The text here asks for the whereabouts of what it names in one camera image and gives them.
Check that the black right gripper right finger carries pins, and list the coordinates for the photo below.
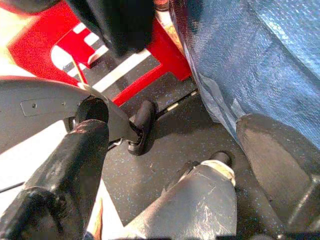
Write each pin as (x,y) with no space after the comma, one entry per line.
(275,160)

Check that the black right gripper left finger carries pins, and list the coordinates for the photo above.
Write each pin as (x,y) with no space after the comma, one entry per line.
(60,175)

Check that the blue fabric garment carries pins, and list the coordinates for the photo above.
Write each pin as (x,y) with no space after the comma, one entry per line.
(250,62)

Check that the grey robot leg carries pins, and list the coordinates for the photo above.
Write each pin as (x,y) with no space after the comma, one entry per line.
(45,105)
(195,205)

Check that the black robot foot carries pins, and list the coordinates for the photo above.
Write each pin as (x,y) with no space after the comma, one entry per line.
(143,125)

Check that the red white floor mat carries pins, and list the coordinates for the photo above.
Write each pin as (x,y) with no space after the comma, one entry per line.
(40,47)

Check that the black bulky object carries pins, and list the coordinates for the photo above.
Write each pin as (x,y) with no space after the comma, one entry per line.
(120,22)

